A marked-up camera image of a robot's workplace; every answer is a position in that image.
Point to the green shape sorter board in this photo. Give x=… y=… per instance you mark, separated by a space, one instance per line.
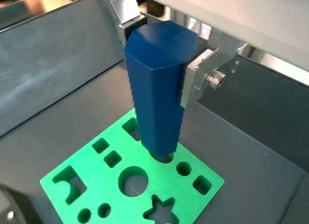
x=111 y=183

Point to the dark round object corner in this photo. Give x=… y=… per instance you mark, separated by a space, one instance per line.
x=11 y=212

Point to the grey metal tray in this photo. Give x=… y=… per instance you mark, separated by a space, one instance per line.
x=65 y=91

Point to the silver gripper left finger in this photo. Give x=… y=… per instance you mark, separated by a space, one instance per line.
x=127 y=16

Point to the blue hexagonal prism peg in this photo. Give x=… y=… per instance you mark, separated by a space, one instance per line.
x=158 y=49

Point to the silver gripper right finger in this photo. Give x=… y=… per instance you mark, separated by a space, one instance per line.
x=201 y=72

